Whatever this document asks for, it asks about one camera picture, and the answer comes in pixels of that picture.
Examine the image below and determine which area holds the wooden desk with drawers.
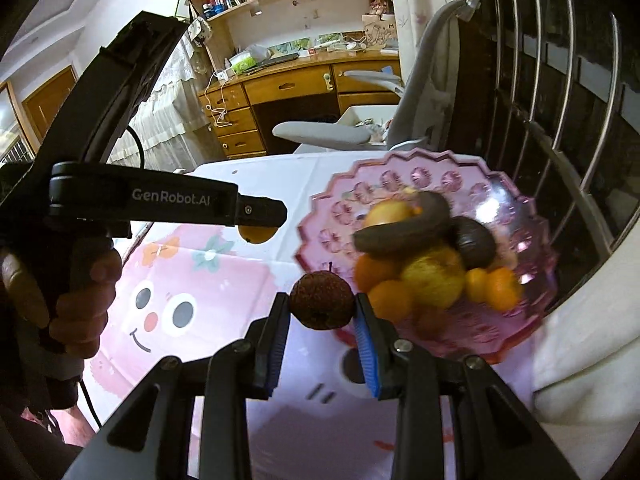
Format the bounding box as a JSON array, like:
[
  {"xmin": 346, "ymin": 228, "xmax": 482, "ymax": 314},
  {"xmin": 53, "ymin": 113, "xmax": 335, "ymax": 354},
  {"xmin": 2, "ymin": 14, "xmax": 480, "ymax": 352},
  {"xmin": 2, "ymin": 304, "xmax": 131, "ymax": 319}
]
[{"xmin": 198, "ymin": 50, "xmax": 400, "ymax": 159}]

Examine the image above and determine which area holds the medium orange mandarin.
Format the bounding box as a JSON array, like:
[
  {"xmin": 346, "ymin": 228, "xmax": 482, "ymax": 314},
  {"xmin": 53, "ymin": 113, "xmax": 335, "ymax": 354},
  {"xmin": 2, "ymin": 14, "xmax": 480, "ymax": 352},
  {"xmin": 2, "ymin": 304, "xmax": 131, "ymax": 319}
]
[{"xmin": 238, "ymin": 226, "xmax": 278, "ymax": 245}]

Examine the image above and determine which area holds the lace curtain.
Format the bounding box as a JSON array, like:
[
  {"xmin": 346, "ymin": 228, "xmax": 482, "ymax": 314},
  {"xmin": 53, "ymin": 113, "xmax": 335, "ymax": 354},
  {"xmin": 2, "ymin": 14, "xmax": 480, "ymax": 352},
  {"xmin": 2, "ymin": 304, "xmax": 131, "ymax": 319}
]
[{"xmin": 108, "ymin": 35, "xmax": 226, "ymax": 172}]

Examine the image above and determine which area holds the dark avocado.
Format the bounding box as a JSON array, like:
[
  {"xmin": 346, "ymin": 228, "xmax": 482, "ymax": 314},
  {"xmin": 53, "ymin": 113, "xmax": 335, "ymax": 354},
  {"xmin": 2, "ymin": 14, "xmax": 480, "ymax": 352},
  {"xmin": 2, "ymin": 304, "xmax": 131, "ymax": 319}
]
[{"xmin": 445, "ymin": 216, "xmax": 497, "ymax": 270}]

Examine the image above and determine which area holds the person's left hand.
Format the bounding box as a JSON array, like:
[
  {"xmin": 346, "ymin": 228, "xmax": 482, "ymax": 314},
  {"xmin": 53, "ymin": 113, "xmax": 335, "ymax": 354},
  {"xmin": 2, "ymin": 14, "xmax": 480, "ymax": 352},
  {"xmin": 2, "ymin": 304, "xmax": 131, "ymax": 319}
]
[{"xmin": 1, "ymin": 244, "xmax": 122, "ymax": 366}]

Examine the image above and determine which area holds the mandarin on plate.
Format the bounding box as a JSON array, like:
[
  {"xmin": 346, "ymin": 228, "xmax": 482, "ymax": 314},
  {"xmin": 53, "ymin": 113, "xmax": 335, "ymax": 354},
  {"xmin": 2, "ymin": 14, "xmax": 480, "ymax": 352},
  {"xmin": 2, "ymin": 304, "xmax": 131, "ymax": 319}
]
[{"xmin": 486, "ymin": 266, "xmax": 523, "ymax": 312}]

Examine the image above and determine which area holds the wooden bookshelf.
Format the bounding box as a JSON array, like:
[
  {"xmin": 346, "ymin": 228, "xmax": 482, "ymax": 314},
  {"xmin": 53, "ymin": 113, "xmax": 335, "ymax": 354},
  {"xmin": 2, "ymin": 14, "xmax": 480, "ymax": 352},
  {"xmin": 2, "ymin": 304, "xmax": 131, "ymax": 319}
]
[{"xmin": 177, "ymin": 0, "xmax": 392, "ymax": 76}]

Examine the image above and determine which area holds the grey office chair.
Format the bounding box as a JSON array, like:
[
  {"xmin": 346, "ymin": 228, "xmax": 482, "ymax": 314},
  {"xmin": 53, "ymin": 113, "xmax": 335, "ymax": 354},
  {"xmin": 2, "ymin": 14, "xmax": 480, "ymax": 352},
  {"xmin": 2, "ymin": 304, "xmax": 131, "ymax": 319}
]
[{"xmin": 271, "ymin": 0, "xmax": 482, "ymax": 154}]

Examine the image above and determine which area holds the metal bed railing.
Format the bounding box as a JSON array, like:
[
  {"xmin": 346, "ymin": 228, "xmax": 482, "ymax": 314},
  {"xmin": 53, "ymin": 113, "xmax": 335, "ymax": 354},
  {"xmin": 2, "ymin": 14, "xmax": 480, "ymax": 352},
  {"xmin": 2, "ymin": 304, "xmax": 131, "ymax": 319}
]
[{"xmin": 449, "ymin": 0, "xmax": 640, "ymax": 261}]

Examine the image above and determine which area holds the large orange mandarin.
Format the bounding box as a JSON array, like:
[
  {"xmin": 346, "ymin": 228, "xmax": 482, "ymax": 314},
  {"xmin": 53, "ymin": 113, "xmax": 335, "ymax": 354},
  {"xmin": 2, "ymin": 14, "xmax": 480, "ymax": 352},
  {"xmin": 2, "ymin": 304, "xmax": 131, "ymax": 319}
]
[{"xmin": 354, "ymin": 254, "xmax": 400, "ymax": 292}]

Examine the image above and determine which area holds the purple scalloped glass plate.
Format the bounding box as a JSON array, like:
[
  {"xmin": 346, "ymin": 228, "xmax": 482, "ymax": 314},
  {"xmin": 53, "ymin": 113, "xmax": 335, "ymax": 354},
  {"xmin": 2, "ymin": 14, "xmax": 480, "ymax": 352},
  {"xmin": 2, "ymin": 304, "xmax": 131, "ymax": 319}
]
[{"xmin": 296, "ymin": 149, "xmax": 558, "ymax": 363}]

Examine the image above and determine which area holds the white storage box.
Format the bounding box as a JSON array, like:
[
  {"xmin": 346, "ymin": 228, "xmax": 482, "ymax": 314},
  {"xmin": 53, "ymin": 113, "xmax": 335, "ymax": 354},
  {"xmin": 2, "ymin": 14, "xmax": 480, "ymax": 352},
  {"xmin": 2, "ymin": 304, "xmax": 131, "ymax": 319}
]
[{"xmin": 337, "ymin": 104, "xmax": 397, "ymax": 127}]

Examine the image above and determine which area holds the small red-brown fruit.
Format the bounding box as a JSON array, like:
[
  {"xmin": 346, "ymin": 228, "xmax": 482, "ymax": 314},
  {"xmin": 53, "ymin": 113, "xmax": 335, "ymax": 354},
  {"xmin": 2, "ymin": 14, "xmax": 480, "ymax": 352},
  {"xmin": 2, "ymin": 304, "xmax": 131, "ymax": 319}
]
[{"xmin": 290, "ymin": 268, "xmax": 355, "ymax": 330}]

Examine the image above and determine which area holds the black cable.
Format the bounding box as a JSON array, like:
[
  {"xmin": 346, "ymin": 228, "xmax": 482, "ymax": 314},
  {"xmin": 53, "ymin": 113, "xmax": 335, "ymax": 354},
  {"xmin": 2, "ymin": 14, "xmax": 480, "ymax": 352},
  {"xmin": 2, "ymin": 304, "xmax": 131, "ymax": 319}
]
[{"xmin": 124, "ymin": 123, "xmax": 147, "ymax": 170}]

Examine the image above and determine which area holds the tiny kumquat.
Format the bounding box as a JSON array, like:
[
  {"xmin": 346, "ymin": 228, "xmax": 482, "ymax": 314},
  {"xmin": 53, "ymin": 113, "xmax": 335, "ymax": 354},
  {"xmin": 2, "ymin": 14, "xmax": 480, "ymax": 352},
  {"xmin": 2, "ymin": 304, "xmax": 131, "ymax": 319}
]
[{"xmin": 465, "ymin": 268, "xmax": 488, "ymax": 304}]

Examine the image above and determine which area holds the white bedding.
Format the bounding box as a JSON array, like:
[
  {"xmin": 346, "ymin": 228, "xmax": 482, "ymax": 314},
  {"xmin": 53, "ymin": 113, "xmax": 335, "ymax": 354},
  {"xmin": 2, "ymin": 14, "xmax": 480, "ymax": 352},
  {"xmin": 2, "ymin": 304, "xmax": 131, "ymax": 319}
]
[{"xmin": 533, "ymin": 228, "xmax": 639, "ymax": 479}]

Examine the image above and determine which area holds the overripe dark banana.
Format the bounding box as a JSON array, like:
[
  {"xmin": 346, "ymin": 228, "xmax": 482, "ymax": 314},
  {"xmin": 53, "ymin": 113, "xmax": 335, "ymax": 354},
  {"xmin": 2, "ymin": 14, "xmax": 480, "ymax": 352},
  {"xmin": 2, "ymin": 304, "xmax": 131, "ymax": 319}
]
[{"xmin": 352, "ymin": 191, "xmax": 451, "ymax": 256}]

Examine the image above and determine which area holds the cartoon printed tablecloth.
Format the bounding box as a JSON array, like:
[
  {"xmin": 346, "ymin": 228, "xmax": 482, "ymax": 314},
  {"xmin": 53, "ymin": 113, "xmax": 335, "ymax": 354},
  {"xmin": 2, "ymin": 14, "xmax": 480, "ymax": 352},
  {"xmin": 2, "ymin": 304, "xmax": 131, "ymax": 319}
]
[{"xmin": 81, "ymin": 148, "xmax": 542, "ymax": 480}]

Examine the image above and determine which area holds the small orange mandarin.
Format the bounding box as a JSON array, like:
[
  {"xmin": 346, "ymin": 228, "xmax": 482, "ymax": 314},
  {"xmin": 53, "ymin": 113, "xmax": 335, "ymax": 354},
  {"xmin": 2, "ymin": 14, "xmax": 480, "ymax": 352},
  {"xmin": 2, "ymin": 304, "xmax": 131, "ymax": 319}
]
[{"xmin": 367, "ymin": 280, "xmax": 413, "ymax": 324}]

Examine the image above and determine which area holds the white charging cable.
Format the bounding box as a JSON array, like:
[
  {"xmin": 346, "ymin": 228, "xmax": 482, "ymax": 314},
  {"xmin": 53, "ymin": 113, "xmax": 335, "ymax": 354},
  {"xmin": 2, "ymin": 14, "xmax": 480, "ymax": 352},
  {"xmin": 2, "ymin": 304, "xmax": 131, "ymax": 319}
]
[{"xmin": 202, "ymin": 74, "xmax": 234, "ymax": 129}]

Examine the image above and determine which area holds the yellow pear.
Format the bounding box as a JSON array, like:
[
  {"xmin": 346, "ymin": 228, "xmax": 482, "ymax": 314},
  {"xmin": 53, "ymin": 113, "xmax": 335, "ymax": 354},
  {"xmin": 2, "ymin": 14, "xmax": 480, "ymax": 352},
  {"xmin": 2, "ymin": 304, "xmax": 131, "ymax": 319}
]
[{"xmin": 400, "ymin": 246, "xmax": 466, "ymax": 311}]

